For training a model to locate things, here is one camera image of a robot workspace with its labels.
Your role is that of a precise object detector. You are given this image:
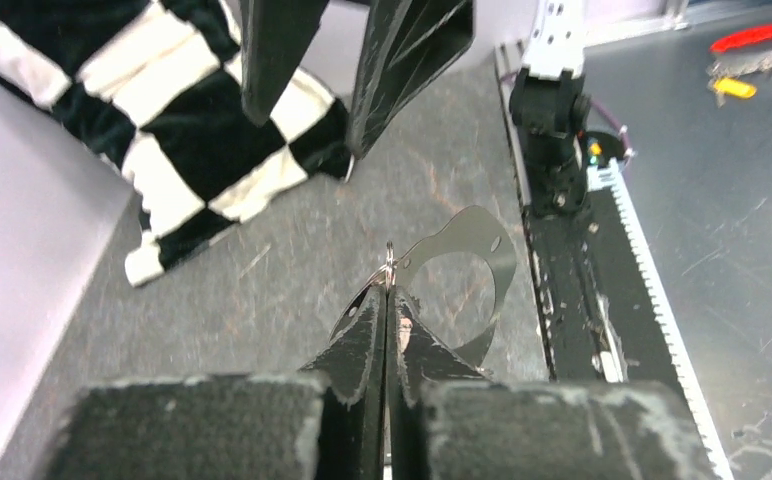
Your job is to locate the black and white checkered blanket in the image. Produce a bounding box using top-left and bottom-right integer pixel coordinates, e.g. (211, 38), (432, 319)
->
(0, 1), (353, 286)

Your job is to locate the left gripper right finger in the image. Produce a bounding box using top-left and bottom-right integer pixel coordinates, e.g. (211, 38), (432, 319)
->
(387, 288), (715, 479)

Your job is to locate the yellow object on shelf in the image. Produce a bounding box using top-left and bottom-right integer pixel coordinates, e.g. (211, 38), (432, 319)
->
(708, 77), (757, 107)

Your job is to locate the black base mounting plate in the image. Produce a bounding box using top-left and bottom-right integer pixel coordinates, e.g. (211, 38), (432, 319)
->
(523, 189), (683, 395)

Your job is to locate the large metal keyring plate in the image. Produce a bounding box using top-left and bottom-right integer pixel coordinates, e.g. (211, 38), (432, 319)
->
(330, 206), (517, 367)

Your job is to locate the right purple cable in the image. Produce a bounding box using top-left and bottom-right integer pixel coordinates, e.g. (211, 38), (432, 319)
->
(498, 69), (636, 170)

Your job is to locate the red object on shelf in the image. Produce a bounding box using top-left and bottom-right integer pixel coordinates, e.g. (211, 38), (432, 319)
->
(709, 23), (772, 55)

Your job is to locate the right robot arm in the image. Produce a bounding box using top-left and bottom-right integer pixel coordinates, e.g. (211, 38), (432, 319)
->
(240, 0), (591, 217)

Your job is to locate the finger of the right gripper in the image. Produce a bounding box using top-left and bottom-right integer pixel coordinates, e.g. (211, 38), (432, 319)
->
(346, 0), (475, 159)
(240, 0), (328, 125)

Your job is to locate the white slotted cable duct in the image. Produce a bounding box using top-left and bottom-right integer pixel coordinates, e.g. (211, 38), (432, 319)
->
(588, 161), (734, 480)

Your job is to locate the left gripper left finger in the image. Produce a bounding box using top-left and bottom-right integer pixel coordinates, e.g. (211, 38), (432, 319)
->
(41, 286), (386, 479)

